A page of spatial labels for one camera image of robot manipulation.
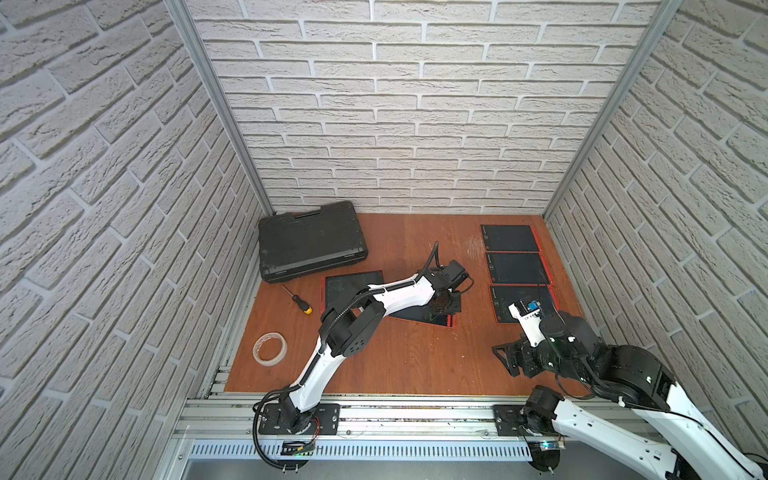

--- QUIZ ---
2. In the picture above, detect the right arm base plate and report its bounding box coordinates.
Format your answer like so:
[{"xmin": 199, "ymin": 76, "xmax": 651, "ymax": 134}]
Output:
[{"xmin": 492, "ymin": 404, "xmax": 540, "ymax": 438}]

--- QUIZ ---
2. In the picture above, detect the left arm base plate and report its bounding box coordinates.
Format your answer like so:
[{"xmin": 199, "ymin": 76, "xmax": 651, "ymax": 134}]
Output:
[{"xmin": 258, "ymin": 403, "xmax": 340, "ymax": 436}]

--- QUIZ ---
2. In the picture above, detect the writing tablet red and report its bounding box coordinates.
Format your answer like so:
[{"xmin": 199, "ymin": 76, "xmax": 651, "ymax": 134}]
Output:
[
  {"xmin": 324, "ymin": 270, "xmax": 384, "ymax": 310},
  {"xmin": 391, "ymin": 292, "xmax": 461, "ymax": 327}
]

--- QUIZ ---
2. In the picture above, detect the white tape roll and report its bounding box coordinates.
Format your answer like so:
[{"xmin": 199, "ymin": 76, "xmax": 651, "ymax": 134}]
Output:
[{"xmin": 252, "ymin": 332, "xmax": 288, "ymax": 367}]

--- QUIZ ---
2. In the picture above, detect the black screwdriver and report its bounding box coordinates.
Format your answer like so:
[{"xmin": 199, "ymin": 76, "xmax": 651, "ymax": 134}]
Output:
[{"xmin": 282, "ymin": 285, "xmax": 313, "ymax": 315}]

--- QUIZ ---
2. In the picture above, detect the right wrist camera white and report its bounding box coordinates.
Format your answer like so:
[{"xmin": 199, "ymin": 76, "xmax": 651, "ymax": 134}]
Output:
[{"xmin": 508, "ymin": 300, "xmax": 545, "ymax": 348}]

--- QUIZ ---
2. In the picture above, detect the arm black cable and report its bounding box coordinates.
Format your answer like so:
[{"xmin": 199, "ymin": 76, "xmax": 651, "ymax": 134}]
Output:
[
  {"xmin": 251, "ymin": 241, "xmax": 475, "ymax": 472},
  {"xmin": 536, "ymin": 263, "xmax": 768, "ymax": 480}
]

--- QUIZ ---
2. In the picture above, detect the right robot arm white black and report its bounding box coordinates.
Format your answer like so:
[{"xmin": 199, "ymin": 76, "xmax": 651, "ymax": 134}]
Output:
[{"xmin": 492, "ymin": 303, "xmax": 767, "ymax": 479}]

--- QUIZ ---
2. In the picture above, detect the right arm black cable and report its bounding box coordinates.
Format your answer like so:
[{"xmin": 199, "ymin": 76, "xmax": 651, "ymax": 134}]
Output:
[{"xmin": 536, "ymin": 263, "xmax": 768, "ymax": 480}]

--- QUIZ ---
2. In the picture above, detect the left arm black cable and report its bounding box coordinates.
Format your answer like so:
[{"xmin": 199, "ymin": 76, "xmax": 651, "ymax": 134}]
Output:
[{"xmin": 251, "ymin": 241, "xmax": 475, "ymax": 472}]

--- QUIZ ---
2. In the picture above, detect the black plastic tool case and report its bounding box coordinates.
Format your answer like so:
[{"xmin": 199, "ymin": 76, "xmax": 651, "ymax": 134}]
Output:
[{"xmin": 258, "ymin": 201, "xmax": 369, "ymax": 284}]

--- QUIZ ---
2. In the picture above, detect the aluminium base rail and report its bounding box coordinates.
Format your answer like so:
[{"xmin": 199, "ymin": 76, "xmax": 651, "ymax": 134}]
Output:
[{"xmin": 152, "ymin": 392, "xmax": 685, "ymax": 480}]

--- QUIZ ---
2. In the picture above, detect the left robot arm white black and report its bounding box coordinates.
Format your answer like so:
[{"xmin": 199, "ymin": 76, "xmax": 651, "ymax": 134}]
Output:
[{"xmin": 278, "ymin": 261, "xmax": 471, "ymax": 434}]

